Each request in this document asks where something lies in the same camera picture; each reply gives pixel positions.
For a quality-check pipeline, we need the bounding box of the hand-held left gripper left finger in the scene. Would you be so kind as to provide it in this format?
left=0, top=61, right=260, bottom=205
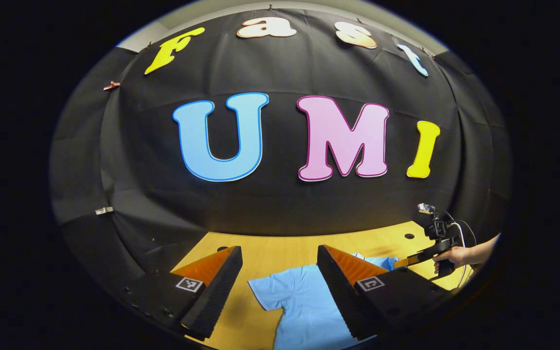
left=117, top=245, right=244, bottom=342

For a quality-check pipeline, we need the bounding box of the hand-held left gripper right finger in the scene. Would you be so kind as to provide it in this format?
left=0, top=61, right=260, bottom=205
left=316, top=245, right=458, bottom=341

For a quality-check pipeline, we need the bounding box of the light blue T-shirt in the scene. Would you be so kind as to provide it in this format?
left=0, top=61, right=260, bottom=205
left=247, top=253, right=402, bottom=350

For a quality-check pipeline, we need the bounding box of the black backdrop cloth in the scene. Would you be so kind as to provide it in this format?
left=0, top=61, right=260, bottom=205
left=49, top=7, right=513, bottom=292

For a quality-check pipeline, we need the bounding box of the thin gripper cable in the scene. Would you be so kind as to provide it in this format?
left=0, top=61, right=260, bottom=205
left=443, top=210, right=477, bottom=287

